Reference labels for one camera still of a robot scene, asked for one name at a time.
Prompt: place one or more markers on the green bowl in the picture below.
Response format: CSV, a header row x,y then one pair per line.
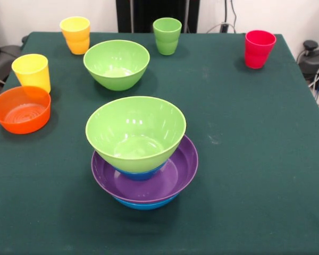
x,y
117,66
133,127

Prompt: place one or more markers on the purple bowl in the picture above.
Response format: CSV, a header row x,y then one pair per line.
x,y
183,170

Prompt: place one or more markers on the small dark blue bowl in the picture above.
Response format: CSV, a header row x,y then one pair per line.
x,y
141,176

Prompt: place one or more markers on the large light blue bowl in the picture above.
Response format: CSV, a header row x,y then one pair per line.
x,y
146,206

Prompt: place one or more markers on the orange bowl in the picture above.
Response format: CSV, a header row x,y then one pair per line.
x,y
24,114

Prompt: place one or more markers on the green cup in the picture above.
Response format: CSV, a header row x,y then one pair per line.
x,y
167,40

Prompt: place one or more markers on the dark green table cloth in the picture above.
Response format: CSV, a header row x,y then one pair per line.
x,y
242,199

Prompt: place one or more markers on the black panel with poles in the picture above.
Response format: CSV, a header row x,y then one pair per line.
x,y
149,16

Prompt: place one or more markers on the yellow orange cup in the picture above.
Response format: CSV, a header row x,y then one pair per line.
x,y
75,40

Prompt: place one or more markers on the red cup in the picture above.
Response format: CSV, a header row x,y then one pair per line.
x,y
259,53

